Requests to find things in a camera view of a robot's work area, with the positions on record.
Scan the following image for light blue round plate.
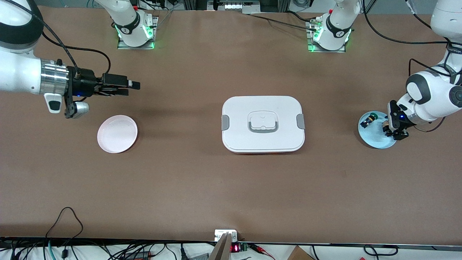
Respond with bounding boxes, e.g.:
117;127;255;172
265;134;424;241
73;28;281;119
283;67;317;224
358;111;397;149

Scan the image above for pink round plate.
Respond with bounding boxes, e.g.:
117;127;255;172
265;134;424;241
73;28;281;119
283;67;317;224
97;115;138;153

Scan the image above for white lunch box with lid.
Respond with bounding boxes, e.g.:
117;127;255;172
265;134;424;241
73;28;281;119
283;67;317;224
221;96;306;155

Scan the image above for brown cardboard box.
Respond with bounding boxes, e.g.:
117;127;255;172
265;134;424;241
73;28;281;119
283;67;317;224
287;246;315;260

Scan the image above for red clip leads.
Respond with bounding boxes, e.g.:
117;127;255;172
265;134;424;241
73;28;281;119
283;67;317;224
249;243;275;260

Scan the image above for white small box device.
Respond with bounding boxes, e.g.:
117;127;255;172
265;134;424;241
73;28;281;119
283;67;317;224
214;229;239;242

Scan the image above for brown wooden slat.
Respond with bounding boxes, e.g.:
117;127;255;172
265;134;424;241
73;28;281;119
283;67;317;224
209;233;234;260

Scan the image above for green push button switch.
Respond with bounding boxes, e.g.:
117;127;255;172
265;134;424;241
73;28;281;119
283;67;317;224
362;113;378;129

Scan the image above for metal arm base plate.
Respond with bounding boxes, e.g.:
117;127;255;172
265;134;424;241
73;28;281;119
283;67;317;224
306;18;347;53
117;16;159;50

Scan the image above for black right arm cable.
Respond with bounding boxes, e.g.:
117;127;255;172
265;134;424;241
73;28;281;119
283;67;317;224
4;0;111;78

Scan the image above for black coiled cable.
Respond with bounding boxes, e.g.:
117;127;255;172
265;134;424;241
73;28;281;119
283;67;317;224
363;244;399;257

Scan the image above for black looped cable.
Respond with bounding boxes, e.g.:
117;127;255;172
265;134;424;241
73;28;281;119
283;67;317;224
45;207;84;250

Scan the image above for black cable across table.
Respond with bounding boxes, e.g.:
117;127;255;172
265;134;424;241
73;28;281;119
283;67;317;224
248;14;318;30

